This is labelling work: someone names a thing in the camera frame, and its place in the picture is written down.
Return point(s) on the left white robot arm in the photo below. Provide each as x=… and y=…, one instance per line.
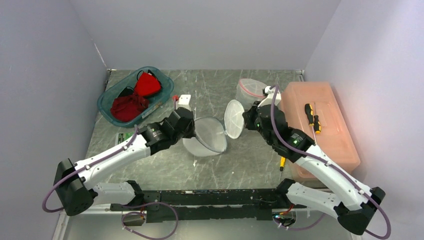
x=78, y=185

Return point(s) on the dark red bra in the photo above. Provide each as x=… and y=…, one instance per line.
x=126, y=109

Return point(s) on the black bra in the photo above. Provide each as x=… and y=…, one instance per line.
x=128, y=91

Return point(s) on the green labelled small box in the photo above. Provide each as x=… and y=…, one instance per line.
x=124, y=138

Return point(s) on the orange translucent plastic box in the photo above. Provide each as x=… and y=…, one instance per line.
x=334, y=138

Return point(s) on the pink-trimmed white mesh laundry bag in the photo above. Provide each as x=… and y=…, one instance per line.
x=248, y=91

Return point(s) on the black base frame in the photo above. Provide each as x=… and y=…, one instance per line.
x=226, y=204

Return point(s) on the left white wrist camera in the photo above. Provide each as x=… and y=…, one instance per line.
x=182, y=101

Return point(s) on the large yellow-black screwdriver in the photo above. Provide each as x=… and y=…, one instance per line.
x=309, y=114

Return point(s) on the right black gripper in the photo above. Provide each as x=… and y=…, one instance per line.
x=249, y=115

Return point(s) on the blue-trimmed white mesh laundry bag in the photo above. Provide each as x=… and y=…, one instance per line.
x=211, y=134

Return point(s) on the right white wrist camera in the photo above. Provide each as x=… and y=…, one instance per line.
x=272, y=95

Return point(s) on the medium yellow-black screwdriver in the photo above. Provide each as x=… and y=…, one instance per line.
x=317, y=128

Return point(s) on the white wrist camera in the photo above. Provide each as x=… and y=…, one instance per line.
x=182, y=101
x=272, y=95

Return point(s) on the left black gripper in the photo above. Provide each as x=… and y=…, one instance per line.
x=190, y=133

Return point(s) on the small yellow screwdriver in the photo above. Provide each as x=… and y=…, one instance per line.
x=281, y=166

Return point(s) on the teal plastic basin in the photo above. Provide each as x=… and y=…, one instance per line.
x=104, y=102

